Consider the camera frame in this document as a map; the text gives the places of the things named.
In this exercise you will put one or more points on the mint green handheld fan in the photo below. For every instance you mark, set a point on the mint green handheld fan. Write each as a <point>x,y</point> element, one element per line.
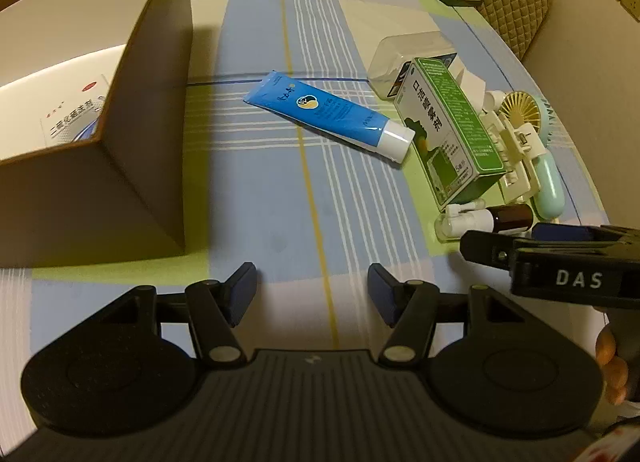
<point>550,187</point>

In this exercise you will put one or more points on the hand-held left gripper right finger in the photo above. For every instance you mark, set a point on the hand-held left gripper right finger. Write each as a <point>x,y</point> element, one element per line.
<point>382,292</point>

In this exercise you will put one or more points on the brown cardboard box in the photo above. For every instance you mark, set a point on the brown cardboard box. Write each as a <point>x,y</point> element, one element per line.
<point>100,202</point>

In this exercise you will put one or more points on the person's right hand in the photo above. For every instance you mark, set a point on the person's right hand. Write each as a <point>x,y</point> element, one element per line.
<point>612,372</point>

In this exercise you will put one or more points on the beige wall socket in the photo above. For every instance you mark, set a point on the beige wall socket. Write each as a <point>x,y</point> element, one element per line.
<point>632,4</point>

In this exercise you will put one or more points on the brown spray bottle white nozzle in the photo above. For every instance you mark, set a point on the brown spray bottle white nozzle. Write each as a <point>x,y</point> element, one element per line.
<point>510,218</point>

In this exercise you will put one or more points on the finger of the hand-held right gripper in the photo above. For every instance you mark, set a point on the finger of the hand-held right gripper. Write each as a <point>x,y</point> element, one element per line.
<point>487,248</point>
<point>560,232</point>

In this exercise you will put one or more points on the blue cream tube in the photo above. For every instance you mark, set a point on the blue cream tube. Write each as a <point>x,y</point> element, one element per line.
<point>320,111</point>

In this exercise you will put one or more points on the white medicine box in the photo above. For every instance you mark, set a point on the white medicine box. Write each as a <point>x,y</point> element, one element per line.
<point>75,116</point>

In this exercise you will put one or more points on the green medicine box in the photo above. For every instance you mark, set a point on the green medicine box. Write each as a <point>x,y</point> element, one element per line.
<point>445,131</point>

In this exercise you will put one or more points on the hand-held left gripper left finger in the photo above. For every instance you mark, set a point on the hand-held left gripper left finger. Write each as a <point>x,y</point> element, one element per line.
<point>242,292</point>

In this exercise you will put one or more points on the clear plastic box blue label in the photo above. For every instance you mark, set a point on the clear plastic box blue label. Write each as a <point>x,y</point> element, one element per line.
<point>400,54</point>

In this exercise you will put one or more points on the large white plastic clip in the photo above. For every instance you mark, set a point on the large white plastic clip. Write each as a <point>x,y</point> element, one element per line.
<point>515,161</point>

